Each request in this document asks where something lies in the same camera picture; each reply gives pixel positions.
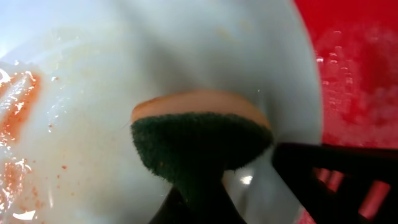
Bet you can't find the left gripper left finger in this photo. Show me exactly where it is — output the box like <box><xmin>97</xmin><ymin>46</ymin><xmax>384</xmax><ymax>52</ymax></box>
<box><xmin>149</xmin><ymin>182</ymin><xmax>246</xmax><ymax>224</ymax></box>

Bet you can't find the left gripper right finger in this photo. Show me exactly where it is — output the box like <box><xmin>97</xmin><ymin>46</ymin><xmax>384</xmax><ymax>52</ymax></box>
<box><xmin>272</xmin><ymin>143</ymin><xmax>397</xmax><ymax>224</ymax></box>

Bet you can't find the green and orange sponge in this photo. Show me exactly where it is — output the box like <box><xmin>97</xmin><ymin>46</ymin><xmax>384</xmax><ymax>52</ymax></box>
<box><xmin>131</xmin><ymin>90</ymin><xmax>274</xmax><ymax>198</ymax></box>

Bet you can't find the white plate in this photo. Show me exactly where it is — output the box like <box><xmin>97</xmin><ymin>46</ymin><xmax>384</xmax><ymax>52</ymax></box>
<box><xmin>1</xmin><ymin>1</ymin><xmax>322</xmax><ymax>223</ymax></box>

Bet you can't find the red plastic tray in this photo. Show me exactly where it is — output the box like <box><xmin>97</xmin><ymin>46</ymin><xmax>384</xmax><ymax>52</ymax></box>
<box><xmin>292</xmin><ymin>0</ymin><xmax>398</xmax><ymax>224</ymax></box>

